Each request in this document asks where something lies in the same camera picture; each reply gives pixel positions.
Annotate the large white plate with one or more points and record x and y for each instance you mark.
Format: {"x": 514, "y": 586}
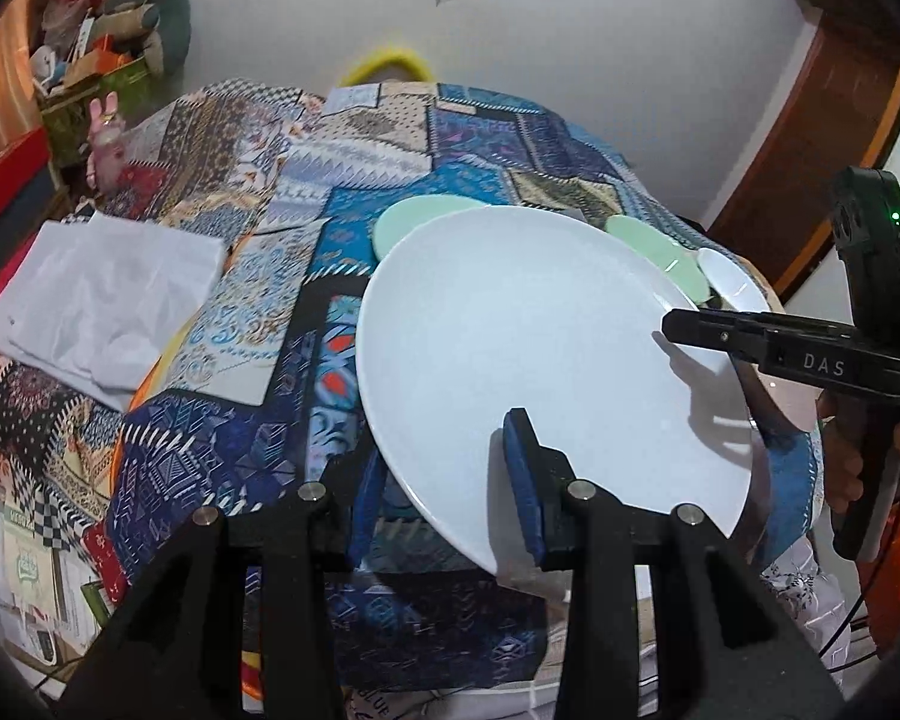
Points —
{"x": 532, "y": 330}

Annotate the red box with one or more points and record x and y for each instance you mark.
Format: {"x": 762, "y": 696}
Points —
{"x": 4, "y": 172}

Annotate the yellow curved object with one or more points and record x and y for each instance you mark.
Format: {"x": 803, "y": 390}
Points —
{"x": 386, "y": 60}

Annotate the pink bunny toy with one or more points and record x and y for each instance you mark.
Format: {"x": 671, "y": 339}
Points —
{"x": 109, "y": 142}

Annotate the mint green bowl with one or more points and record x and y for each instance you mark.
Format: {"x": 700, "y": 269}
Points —
{"x": 656, "y": 251}
{"x": 420, "y": 214}

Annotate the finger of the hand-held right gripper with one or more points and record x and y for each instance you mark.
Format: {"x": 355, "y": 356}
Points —
{"x": 709, "y": 330}
{"x": 766, "y": 401}

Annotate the white bowl with black spots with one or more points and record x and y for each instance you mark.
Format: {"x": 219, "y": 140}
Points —
{"x": 727, "y": 274}

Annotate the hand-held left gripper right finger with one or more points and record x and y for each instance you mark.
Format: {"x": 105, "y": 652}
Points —
{"x": 521, "y": 480}

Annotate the pile of clutter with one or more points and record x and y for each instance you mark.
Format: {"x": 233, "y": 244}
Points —
{"x": 71, "y": 30}

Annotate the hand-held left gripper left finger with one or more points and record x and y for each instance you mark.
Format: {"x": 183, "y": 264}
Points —
{"x": 364, "y": 510}

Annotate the person's right hand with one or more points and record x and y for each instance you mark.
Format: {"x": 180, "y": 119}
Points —
{"x": 832, "y": 457}

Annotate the patchwork printed blanket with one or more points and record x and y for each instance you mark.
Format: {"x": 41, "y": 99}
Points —
{"x": 420, "y": 150}

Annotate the grey plush toy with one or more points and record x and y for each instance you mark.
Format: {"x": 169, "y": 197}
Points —
{"x": 157, "y": 19}

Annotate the orange curtain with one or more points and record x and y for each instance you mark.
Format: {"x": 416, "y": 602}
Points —
{"x": 0, "y": 67}

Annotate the white floral sheet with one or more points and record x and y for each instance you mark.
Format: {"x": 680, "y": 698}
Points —
{"x": 802, "y": 585}

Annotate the white folded cloth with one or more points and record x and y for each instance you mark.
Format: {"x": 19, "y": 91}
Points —
{"x": 97, "y": 300}

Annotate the brown wooden door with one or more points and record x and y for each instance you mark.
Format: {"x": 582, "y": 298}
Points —
{"x": 832, "y": 127}

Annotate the printed papers pile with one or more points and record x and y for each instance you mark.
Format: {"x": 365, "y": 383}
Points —
{"x": 30, "y": 570}

